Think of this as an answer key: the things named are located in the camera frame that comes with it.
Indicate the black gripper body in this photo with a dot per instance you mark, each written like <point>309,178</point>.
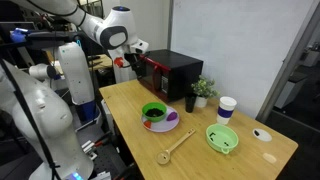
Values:
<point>134,59</point>

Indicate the wooden spoon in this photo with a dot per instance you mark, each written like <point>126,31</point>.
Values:
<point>176,146</point>

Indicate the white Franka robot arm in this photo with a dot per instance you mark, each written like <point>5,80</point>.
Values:
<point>50,126</point>

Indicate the red wrist part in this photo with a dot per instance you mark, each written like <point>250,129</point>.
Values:
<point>119,62</point>

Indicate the wooden background desk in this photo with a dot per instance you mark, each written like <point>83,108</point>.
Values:
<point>100,61</point>

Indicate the red and black microwave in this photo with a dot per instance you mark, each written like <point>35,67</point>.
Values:
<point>180,71</point>

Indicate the dark beans pile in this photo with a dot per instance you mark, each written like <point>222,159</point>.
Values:
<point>154,112</point>

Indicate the red orange toy food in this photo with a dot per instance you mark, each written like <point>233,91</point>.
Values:
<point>147,124</point>

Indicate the purple toy eggplant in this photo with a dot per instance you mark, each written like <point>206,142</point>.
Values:
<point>172,116</point>

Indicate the black cup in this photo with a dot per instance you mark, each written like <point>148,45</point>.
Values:
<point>190,103</point>

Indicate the white and blue machine column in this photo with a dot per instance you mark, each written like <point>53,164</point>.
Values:
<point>78,76</point>

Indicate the pale purple plate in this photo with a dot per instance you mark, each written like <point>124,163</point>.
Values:
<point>165,126</point>

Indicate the potted plant in white pot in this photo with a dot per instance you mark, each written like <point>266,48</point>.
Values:
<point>204,89</point>

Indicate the black perforated breadboard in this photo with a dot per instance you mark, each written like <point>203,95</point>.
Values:
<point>111,161</point>

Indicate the white cup with blue band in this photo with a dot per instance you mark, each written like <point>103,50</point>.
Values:
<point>226,111</point>

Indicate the blue glove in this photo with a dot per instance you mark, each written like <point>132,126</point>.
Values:
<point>18,35</point>

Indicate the small white dish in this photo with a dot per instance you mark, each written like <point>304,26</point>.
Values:
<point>264,136</point>

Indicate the grey cabinet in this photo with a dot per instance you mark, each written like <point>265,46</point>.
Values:
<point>290,88</point>

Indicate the beige round sticker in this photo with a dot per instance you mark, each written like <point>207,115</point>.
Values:
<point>269,158</point>

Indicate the silver metal bracket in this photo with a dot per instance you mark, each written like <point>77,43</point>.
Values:
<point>89,149</point>

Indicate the grey metal door frame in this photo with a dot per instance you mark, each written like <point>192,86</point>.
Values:
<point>288,63</point>

